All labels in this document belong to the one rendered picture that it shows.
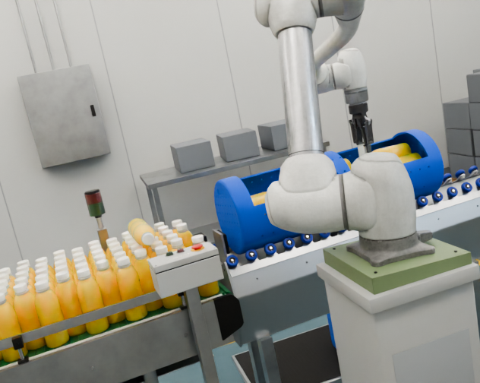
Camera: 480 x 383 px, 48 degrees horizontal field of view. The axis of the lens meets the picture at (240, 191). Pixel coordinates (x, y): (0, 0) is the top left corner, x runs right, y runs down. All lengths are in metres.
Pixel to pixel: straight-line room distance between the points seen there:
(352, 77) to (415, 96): 4.11
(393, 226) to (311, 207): 0.22
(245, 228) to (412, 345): 0.70
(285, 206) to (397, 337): 0.44
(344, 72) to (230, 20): 3.37
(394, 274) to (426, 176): 0.88
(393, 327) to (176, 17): 4.28
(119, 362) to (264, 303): 0.55
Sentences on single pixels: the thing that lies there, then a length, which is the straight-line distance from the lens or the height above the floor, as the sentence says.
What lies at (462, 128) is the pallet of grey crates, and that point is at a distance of 5.74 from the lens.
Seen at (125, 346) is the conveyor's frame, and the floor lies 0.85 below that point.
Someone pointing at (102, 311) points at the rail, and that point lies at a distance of 1.75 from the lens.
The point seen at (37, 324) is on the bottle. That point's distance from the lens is 1.80.
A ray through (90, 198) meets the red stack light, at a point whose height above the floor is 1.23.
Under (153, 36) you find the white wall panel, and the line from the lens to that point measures 5.26.
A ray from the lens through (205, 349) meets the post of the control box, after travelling 1.76.
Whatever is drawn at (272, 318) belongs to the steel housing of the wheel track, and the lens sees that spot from 2.05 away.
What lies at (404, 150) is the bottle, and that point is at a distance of 2.29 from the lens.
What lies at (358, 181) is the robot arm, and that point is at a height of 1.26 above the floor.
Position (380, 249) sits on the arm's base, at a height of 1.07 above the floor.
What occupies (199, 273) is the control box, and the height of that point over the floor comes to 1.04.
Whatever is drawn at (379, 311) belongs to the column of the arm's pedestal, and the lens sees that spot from 1.40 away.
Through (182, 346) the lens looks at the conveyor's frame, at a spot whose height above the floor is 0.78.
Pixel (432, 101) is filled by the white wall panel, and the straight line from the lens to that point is 6.35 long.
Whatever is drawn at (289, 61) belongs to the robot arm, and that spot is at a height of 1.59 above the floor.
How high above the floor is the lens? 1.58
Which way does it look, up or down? 12 degrees down
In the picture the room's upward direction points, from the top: 11 degrees counter-clockwise
